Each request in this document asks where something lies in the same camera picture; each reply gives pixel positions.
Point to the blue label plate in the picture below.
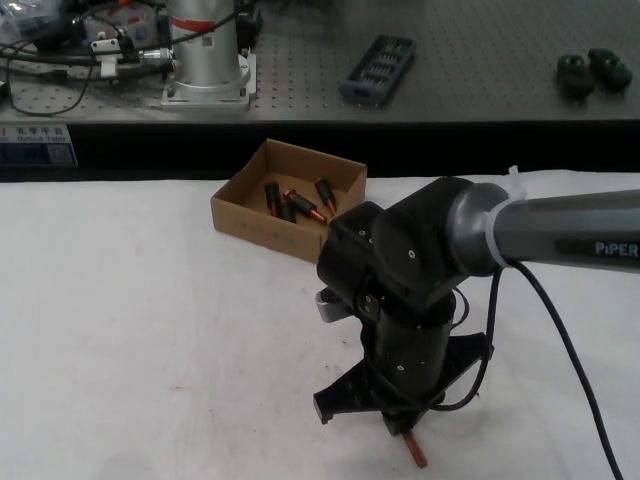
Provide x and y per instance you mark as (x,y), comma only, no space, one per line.
(37,145)

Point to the white plastic connector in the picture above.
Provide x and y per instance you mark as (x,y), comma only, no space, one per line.
(106,52)

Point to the black sleeve with copper bolt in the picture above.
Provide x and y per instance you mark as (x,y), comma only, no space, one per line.
(324,190)
(272,194)
(301,203)

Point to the cardboard box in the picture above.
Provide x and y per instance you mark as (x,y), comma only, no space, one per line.
(265,227)

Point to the grey-blue bit set case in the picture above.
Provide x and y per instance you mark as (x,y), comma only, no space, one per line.
(380,70)

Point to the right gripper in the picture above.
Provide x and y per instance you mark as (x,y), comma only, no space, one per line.
(350,392)

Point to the metal bench with holes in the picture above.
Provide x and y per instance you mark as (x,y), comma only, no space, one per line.
(475,95)

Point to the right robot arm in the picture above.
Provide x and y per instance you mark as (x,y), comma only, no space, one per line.
(530,227)

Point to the silver-white machine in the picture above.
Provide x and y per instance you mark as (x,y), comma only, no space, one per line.
(207,55)

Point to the black block with green dot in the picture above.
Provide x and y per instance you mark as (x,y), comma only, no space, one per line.
(611,67)
(575,75)

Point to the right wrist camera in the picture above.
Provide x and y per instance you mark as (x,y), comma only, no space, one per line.
(331,309)

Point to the white zip tie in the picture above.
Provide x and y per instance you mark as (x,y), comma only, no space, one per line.
(517,186)

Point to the copper bolt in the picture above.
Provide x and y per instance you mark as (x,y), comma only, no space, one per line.
(416,450)

